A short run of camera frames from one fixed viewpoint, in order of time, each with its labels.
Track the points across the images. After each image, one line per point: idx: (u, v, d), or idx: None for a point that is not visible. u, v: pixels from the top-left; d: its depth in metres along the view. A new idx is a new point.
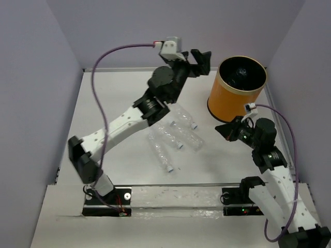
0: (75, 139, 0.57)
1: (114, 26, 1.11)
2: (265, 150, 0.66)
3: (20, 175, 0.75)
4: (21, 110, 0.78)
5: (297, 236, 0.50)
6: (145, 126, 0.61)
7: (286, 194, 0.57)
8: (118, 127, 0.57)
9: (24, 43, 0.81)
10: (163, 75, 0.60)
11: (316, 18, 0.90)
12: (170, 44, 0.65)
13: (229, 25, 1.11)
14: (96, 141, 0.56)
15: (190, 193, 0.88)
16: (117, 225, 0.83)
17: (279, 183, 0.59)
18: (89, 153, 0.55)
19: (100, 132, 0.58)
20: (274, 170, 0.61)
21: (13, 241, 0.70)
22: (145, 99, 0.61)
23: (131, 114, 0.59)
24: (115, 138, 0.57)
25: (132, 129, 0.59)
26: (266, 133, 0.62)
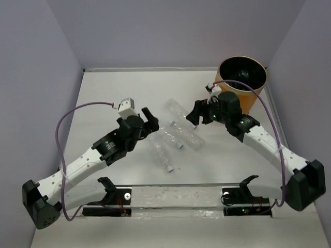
0: (31, 183, 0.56)
1: (113, 25, 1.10)
2: (236, 118, 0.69)
3: (21, 177, 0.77)
4: (23, 113, 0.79)
5: (297, 179, 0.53)
6: (104, 166, 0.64)
7: (269, 146, 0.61)
8: (76, 169, 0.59)
9: (25, 47, 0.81)
10: (133, 120, 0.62)
11: (319, 17, 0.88)
12: (126, 103, 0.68)
13: (230, 22, 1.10)
14: (54, 184, 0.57)
15: (189, 193, 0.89)
16: (117, 224, 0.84)
17: (260, 140, 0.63)
18: (45, 197, 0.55)
19: (58, 174, 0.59)
20: (250, 132, 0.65)
21: (14, 241, 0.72)
22: (104, 140, 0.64)
23: (90, 155, 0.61)
24: (73, 181, 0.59)
25: (91, 170, 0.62)
26: (230, 103, 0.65)
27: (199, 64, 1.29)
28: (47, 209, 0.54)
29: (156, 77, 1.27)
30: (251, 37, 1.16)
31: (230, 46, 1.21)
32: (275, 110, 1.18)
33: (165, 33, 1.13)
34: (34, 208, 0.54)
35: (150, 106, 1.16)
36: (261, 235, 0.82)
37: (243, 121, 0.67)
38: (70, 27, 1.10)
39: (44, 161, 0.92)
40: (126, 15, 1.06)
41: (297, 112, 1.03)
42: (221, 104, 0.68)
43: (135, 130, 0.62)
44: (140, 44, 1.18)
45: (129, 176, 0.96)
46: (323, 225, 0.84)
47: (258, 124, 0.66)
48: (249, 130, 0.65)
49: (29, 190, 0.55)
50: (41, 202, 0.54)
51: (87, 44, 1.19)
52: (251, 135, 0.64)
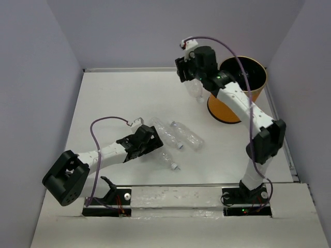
0: (70, 152, 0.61)
1: (113, 25, 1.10)
2: (212, 74, 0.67)
3: (21, 178, 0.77)
4: (22, 114, 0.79)
5: (261, 136, 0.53)
6: (121, 160, 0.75)
7: (240, 104, 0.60)
8: (108, 151, 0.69)
9: (25, 48, 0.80)
10: (147, 127, 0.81)
11: (319, 16, 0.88)
12: (138, 121, 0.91)
13: (230, 22, 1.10)
14: (92, 156, 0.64)
15: (190, 193, 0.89)
16: (117, 225, 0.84)
17: (233, 97, 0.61)
18: (87, 164, 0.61)
19: (94, 151, 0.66)
20: (225, 88, 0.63)
21: (14, 241, 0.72)
22: (124, 140, 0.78)
23: (116, 145, 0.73)
24: (105, 160, 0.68)
25: (116, 158, 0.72)
26: (206, 55, 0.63)
27: None
28: (84, 176, 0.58)
29: (156, 77, 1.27)
30: (251, 36, 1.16)
31: (230, 46, 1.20)
32: (275, 110, 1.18)
33: (165, 33, 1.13)
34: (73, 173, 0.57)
35: (149, 106, 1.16)
36: (261, 235, 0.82)
37: (219, 75, 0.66)
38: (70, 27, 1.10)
39: (43, 161, 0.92)
40: (126, 15, 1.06)
41: (297, 111, 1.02)
42: (197, 59, 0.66)
43: (147, 136, 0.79)
44: (139, 44, 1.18)
45: (129, 176, 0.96)
46: (323, 225, 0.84)
47: (234, 80, 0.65)
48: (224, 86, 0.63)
49: (70, 156, 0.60)
50: (83, 166, 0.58)
51: (87, 44, 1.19)
52: (226, 91, 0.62)
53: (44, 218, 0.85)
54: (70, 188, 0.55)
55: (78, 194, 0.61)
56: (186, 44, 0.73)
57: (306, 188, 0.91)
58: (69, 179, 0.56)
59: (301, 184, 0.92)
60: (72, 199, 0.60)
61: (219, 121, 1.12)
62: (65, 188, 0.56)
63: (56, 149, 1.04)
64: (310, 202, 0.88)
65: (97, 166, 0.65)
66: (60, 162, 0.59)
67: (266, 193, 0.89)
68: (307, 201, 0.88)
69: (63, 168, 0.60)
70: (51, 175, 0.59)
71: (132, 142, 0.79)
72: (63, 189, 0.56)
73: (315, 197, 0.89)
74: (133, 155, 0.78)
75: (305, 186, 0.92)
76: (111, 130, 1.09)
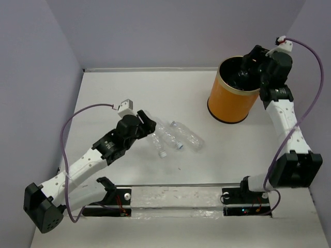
0: (34, 185, 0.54)
1: (113, 25, 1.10)
2: (273, 87, 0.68)
3: (21, 177, 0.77)
4: (23, 113, 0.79)
5: (287, 157, 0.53)
6: (105, 165, 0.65)
7: (284, 122, 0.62)
8: (78, 169, 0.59)
9: (25, 48, 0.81)
10: (130, 119, 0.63)
11: (319, 16, 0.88)
12: (125, 104, 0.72)
13: (230, 22, 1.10)
14: (57, 185, 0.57)
15: (190, 193, 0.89)
16: (117, 225, 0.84)
17: (281, 113, 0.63)
18: (51, 198, 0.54)
19: (60, 175, 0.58)
20: (277, 102, 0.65)
21: (14, 242, 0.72)
22: (103, 140, 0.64)
23: (91, 155, 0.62)
24: (77, 180, 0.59)
25: (92, 169, 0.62)
26: (280, 65, 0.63)
27: (198, 64, 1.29)
28: (52, 210, 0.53)
29: (157, 77, 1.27)
30: (251, 37, 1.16)
31: (230, 46, 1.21)
32: None
33: (165, 33, 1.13)
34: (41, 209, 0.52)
35: (149, 106, 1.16)
36: (261, 236, 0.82)
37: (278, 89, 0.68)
38: (70, 27, 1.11)
39: (43, 161, 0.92)
40: (126, 15, 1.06)
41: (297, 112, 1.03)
42: (274, 63, 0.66)
43: (131, 129, 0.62)
44: (139, 43, 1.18)
45: (129, 177, 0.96)
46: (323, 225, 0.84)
47: (292, 99, 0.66)
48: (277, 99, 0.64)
49: (33, 192, 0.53)
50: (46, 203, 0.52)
51: (86, 44, 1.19)
52: (277, 105, 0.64)
53: None
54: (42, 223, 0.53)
55: (59, 219, 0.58)
56: (284, 43, 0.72)
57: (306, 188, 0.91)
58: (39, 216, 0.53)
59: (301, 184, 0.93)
60: (55, 223, 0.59)
61: (219, 121, 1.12)
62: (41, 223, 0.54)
63: (56, 149, 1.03)
64: (310, 202, 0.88)
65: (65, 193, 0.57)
66: (26, 198, 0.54)
67: (266, 193, 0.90)
68: (307, 201, 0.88)
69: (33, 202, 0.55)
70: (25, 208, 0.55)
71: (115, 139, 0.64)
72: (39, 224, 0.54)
73: (315, 197, 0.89)
74: (119, 154, 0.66)
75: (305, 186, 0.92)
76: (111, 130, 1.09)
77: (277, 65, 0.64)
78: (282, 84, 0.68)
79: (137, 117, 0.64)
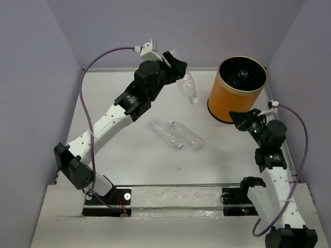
0: (61, 145, 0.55)
1: (113, 25, 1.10)
2: (267, 152, 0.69)
3: (21, 177, 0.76)
4: (23, 113, 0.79)
5: (282, 232, 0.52)
6: (130, 122, 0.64)
7: (279, 192, 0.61)
8: (103, 127, 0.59)
9: (25, 48, 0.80)
10: (148, 67, 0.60)
11: (320, 16, 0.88)
12: (147, 45, 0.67)
13: (230, 22, 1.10)
14: (84, 143, 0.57)
15: (190, 193, 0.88)
16: (117, 224, 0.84)
17: (274, 181, 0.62)
18: (78, 157, 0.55)
19: (85, 134, 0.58)
20: (272, 169, 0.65)
21: (14, 242, 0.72)
22: (125, 95, 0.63)
23: (114, 111, 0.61)
24: (102, 138, 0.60)
25: (116, 126, 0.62)
26: (274, 136, 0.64)
27: (198, 64, 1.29)
28: (81, 168, 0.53)
29: None
30: (251, 37, 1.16)
31: (230, 46, 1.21)
32: (275, 110, 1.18)
33: (165, 33, 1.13)
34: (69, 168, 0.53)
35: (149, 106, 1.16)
36: (261, 236, 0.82)
37: (272, 156, 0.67)
38: (70, 27, 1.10)
39: (43, 161, 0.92)
40: (126, 15, 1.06)
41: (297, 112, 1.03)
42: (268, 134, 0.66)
43: (151, 76, 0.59)
44: (139, 43, 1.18)
45: (129, 177, 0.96)
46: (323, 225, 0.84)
47: (285, 167, 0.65)
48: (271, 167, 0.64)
49: (61, 152, 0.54)
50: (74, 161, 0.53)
51: (87, 44, 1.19)
52: (270, 172, 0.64)
53: (43, 218, 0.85)
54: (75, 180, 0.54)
55: (91, 176, 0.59)
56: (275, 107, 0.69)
57: (306, 188, 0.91)
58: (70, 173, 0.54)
59: (301, 184, 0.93)
60: (88, 181, 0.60)
61: (219, 121, 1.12)
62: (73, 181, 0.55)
63: None
64: (310, 202, 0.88)
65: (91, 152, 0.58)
66: (56, 156, 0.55)
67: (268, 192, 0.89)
68: (307, 201, 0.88)
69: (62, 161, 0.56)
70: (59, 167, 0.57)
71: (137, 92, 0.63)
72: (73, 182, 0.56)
73: (314, 197, 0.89)
74: (144, 109, 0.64)
75: (305, 186, 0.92)
76: None
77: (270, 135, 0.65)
78: (276, 149, 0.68)
79: (155, 64, 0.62)
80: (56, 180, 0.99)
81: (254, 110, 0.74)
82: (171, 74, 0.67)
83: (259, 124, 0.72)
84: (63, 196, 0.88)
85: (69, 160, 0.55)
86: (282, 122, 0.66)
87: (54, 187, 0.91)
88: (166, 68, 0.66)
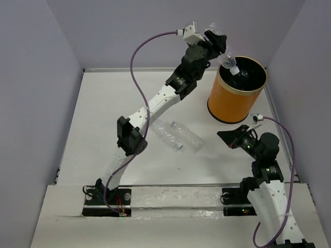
0: (123, 118, 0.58)
1: (113, 25, 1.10)
2: (264, 164, 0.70)
3: (21, 177, 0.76)
4: (23, 113, 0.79)
5: None
6: (178, 101, 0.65)
7: (277, 206, 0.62)
8: (157, 103, 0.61)
9: (25, 48, 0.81)
10: (194, 51, 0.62)
11: (319, 16, 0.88)
12: (190, 28, 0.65)
13: (230, 22, 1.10)
14: (141, 117, 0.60)
15: (190, 193, 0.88)
16: (117, 224, 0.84)
17: (273, 196, 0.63)
18: (138, 128, 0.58)
19: (142, 109, 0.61)
20: (270, 183, 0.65)
21: (14, 241, 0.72)
22: (175, 77, 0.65)
23: (166, 91, 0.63)
24: (155, 113, 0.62)
25: (167, 105, 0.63)
26: (268, 149, 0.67)
27: None
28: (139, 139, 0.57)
29: (157, 77, 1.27)
30: (251, 37, 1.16)
31: (229, 47, 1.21)
32: (275, 110, 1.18)
33: (165, 33, 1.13)
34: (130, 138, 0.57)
35: None
36: (261, 236, 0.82)
37: (269, 168, 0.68)
38: (70, 27, 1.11)
39: (43, 161, 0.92)
40: (126, 15, 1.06)
41: (297, 112, 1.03)
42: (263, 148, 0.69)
43: (198, 59, 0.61)
44: (139, 43, 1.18)
45: (129, 177, 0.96)
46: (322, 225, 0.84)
47: (282, 180, 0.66)
48: (269, 181, 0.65)
49: (124, 122, 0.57)
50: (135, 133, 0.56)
51: (87, 45, 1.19)
52: (268, 187, 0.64)
53: (43, 218, 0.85)
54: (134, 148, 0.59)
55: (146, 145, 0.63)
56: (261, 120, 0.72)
57: (306, 188, 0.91)
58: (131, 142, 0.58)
59: (301, 184, 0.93)
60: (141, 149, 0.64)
61: (219, 121, 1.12)
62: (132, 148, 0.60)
63: (56, 149, 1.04)
64: (310, 202, 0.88)
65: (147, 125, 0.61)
66: (118, 127, 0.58)
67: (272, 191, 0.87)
68: (307, 201, 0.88)
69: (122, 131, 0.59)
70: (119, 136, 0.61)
71: (185, 73, 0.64)
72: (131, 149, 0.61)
73: (314, 197, 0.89)
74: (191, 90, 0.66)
75: (305, 186, 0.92)
76: (111, 130, 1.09)
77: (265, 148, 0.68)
78: (272, 161, 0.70)
79: (200, 47, 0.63)
80: (56, 180, 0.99)
81: (242, 127, 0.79)
82: (213, 51, 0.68)
83: (251, 139, 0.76)
84: (63, 196, 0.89)
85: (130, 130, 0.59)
86: (273, 135, 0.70)
87: (54, 187, 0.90)
88: (210, 46, 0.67)
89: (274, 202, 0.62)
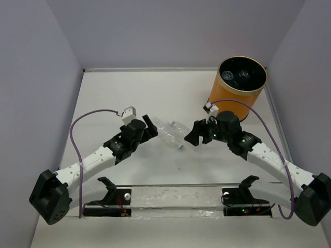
0: (48, 172, 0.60)
1: (113, 25, 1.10)
2: (238, 139, 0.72)
3: (21, 178, 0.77)
4: (23, 113, 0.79)
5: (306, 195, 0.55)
6: (111, 164, 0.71)
7: (274, 164, 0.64)
8: (92, 161, 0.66)
9: (24, 48, 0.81)
10: (137, 123, 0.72)
11: (320, 16, 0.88)
12: (129, 110, 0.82)
13: (230, 22, 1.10)
14: (72, 173, 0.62)
15: (190, 193, 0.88)
16: (117, 225, 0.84)
17: (264, 157, 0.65)
18: (66, 184, 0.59)
19: (75, 165, 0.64)
20: (253, 150, 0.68)
21: (14, 241, 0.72)
22: (113, 141, 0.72)
23: (103, 152, 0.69)
24: (89, 172, 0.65)
25: (102, 165, 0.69)
26: (229, 123, 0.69)
27: (198, 64, 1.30)
28: (63, 197, 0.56)
29: (157, 77, 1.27)
30: (251, 37, 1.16)
31: (230, 47, 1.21)
32: (275, 110, 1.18)
33: (165, 33, 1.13)
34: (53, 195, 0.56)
35: (149, 106, 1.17)
36: (262, 235, 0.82)
37: (244, 139, 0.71)
38: (70, 27, 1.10)
39: (43, 161, 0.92)
40: (126, 15, 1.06)
41: (297, 112, 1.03)
42: (224, 127, 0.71)
43: (138, 131, 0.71)
44: (139, 43, 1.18)
45: (129, 177, 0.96)
46: (322, 226, 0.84)
47: (260, 140, 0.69)
48: (251, 149, 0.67)
49: (48, 177, 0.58)
50: (60, 187, 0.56)
51: (87, 44, 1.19)
52: (255, 153, 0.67)
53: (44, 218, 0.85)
54: (51, 210, 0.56)
55: (65, 210, 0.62)
56: (212, 107, 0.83)
57: None
58: (50, 200, 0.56)
59: None
60: (60, 215, 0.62)
61: None
62: (48, 210, 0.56)
63: (57, 148, 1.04)
64: None
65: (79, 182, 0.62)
66: (39, 184, 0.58)
67: None
68: None
69: (44, 188, 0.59)
70: (35, 195, 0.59)
71: (124, 140, 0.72)
72: (46, 212, 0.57)
73: None
74: (125, 155, 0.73)
75: None
76: (111, 131, 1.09)
77: (227, 125, 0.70)
78: (241, 133, 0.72)
79: (141, 121, 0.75)
80: None
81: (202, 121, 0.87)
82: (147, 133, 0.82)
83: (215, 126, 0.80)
84: None
85: (54, 188, 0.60)
86: (226, 110, 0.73)
87: None
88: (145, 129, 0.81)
89: (269, 163, 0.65)
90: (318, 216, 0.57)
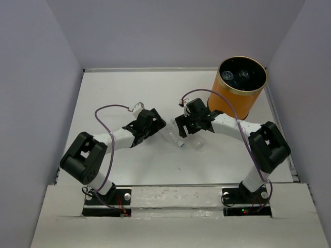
0: (85, 134, 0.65)
1: (113, 25, 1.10)
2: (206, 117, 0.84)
3: (21, 179, 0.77)
4: (22, 113, 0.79)
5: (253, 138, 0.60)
6: (128, 145, 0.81)
7: (230, 124, 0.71)
8: (119, 135, 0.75)
9: (25, 49, 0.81)
10: (147, 112, 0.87)
11: (320, 16, 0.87)
12: (138, 106, 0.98)
13: (230, 22, 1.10)
14: (105, 138, 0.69)
15: (190, 193, 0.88)
16: (116, 224, 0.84)
17: (223, 122, 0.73)
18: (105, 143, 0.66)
19: (106, 134, 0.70)
20: (215, 119, 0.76)
21: (13, 242, 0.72)
22: (129, 127, 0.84)
23: (124, 130, 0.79)
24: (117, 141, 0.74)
25: (123, 142, 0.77)
26: (193, 104, 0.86)
27: (198, 64, 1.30)
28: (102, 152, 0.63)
29: (157, 77, 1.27)
30: (251, 37, 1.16)
31: (230, 46, 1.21)
32: (275, 110, 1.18)
33: (165, 33, 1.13)
34: (93, 150, 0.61)
35: (149, 106, 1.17)
36: (261, 235, 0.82)
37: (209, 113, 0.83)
38: (70, 27, 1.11)
39: (43, 162, 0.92)
40: (126, 15, 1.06)
41: (297, 112, 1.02)
42: (192, 109, 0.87)
43: (149, 119, 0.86)
44: (139, 43, 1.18)
45: (129, 177, 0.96)
46: (322, 226, 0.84)
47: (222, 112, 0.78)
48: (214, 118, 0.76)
49: (87, 137, 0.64)
50: (100, 144, 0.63)
51: (87, 45, 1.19)
52: (215, 121, 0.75)
53: (43, 218, 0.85)
54: (91, 163, 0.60)
55: (94, 172, 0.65)
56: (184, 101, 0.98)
57: (306, 188, 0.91)
58: (91, 154, 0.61)
59: (301, 184, 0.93)
60: (90, 177, 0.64)
61: None
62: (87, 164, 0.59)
63: (57, 148, 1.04)
64: (310, 202, 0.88)
65: (112, 145, 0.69)
66: (77, 143, 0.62)
67: (266, 193, 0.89)
68: (307, 201, 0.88)
69: (80, 147, 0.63)
70: (70, 154, 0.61)
71: (137, 126, 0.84)
72: (83, 168, 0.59)
73: (315, 197, 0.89)
74: (138, 140, 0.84)
75: (305, 186, 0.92)
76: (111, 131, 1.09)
77: (193, 106, 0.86)
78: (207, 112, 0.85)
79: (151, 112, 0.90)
80: (56, 180, 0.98)
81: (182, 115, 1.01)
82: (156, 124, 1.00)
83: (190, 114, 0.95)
84: (64, 195, 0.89)
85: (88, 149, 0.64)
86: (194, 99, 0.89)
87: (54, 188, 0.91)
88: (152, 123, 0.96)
89: (227, 125, 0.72)
90: (275, 159, 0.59)
